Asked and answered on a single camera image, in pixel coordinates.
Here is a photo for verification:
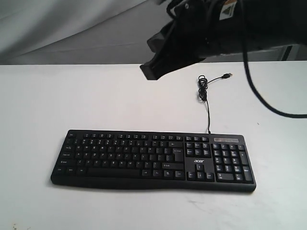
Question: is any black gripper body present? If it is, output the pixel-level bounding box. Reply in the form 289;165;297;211
146;0;245;63

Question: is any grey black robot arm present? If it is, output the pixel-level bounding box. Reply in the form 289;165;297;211
140;0;307;80

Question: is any black acer keyboard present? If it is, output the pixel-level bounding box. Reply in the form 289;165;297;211
51;130;256;192

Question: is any black tripod stand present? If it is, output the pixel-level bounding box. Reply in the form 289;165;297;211
281;46;293;61

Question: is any grey backdrop cloth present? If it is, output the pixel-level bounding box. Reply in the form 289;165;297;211
0;0;307;66

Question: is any black keyboard usb cable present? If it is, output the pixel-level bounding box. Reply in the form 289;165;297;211
197;72;234;135

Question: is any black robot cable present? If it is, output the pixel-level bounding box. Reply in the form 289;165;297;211
241;0;307;119

